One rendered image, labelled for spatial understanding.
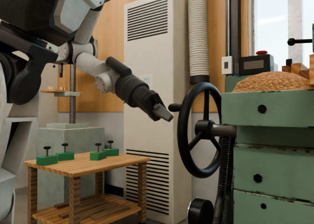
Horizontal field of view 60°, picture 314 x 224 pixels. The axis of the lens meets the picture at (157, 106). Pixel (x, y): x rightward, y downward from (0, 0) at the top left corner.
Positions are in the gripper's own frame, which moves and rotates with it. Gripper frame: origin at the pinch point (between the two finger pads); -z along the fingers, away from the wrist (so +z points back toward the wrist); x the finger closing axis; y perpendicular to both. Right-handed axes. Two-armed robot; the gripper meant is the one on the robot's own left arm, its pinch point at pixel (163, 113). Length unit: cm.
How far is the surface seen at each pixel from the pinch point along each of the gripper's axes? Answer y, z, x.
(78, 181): -46, 51, -66
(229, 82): 16.9, -10.8, 3.3
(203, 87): 13.2, -4.2, -0.1
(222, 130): 7.4, -14.6, -6.1
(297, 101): 8.6, -31.8, 25.3
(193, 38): 80, 78, -87
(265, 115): 4.9, -28.8, 22.9
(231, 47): 91, 52, -93
